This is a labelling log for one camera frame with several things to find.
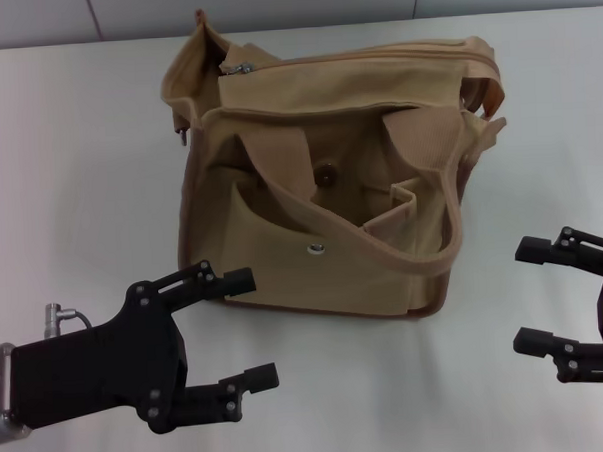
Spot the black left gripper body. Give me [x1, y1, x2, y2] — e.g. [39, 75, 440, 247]
[5, 285, 192, 433]

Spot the khaki canvas food bag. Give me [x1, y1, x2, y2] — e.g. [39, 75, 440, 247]
[154, 0, 517, 333]

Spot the left gripper cable with connector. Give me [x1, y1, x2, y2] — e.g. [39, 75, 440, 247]
[44, 299, 95, 342]

